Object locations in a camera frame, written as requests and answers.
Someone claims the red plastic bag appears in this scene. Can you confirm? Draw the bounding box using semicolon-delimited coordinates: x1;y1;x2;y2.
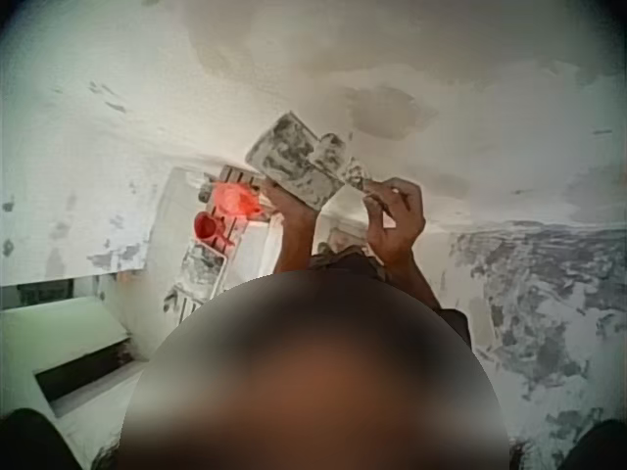
210;181;266;219

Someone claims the plaster-stained putty knife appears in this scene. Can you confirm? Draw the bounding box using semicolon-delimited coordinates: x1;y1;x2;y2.
313;131;396;224

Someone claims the person's left hand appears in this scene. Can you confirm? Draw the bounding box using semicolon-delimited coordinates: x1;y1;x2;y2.
264;180;318;235

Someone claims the red plastic mug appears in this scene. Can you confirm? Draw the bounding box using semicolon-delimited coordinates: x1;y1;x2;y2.
193;211;232;247

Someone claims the white ledge with dark slot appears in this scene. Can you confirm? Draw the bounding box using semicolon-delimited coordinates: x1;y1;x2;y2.
0;279;151;420

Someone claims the person's right hand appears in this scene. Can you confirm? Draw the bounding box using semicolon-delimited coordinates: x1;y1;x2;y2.
362;176;427;269

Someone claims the plaster-stained hawk board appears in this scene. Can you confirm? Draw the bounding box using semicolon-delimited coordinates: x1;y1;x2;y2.
244;111;347;212

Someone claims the plaster-stained tray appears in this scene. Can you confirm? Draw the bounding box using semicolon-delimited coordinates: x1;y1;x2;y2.
179;241;229;298

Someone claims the white slatted work stand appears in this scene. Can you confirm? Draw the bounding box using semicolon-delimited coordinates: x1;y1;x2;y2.
160;164;286;324

